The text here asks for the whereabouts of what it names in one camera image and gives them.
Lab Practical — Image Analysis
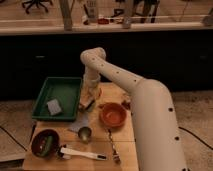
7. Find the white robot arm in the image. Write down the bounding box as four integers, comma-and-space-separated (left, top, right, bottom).
80, 47, 188, 171

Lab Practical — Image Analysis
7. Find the green plastic tray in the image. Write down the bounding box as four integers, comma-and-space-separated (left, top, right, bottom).
32, 77, 82, 122

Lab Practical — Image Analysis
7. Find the green cucumber toy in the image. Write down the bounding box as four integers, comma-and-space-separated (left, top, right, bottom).
40, 136, 53, 157

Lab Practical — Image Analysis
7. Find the black office chair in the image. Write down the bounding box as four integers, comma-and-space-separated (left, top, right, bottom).
21, 0, 53, 14

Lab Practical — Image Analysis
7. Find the metal fork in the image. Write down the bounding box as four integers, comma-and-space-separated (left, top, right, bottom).
108, 129, 121, 164

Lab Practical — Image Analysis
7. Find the red object on shelf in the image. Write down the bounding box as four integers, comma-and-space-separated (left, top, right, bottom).
98, 18, 109, 25

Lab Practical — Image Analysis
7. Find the dark brown bowl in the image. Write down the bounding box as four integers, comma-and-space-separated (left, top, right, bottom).
31, 129, 59, 158

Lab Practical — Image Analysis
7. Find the white handled brush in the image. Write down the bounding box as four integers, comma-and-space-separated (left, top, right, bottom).
59, 147, 107, 161

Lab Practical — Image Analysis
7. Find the black floor cable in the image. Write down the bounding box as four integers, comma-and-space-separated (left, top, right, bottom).
178, 125, 213, 151

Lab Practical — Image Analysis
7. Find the orange ceramic bowl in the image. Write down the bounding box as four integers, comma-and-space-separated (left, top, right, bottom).
99, 103, 127, 128

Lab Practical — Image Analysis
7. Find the grey cloth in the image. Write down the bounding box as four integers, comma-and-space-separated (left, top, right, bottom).
68, 114, 89, 133

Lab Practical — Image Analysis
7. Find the brown pine cone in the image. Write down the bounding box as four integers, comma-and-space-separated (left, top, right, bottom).
121, 100, 130, 110

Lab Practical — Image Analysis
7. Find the small metal cup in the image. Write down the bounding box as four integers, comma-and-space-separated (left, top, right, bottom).
78, 127, 92, 143

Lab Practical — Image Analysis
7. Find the wooden table leg post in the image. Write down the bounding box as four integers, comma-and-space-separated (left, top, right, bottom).
59, 0, 72, 31

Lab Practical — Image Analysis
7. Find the grey blue sponge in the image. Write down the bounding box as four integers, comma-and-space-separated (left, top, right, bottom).
47, 99, 62, 116

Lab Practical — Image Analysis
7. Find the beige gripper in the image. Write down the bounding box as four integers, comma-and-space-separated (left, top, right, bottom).
79, 86, 101, 111

